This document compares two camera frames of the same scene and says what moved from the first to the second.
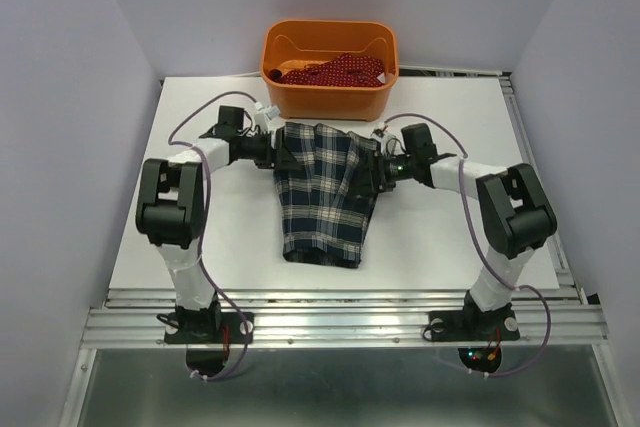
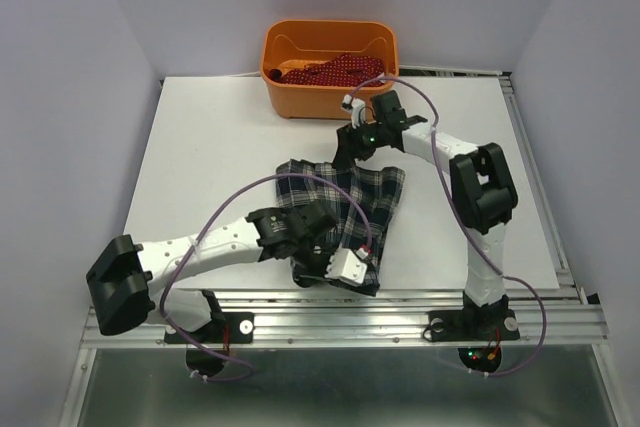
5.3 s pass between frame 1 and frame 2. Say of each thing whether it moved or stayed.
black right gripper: moved
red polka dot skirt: stayed
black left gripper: moved
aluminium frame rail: stayed
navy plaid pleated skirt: moved
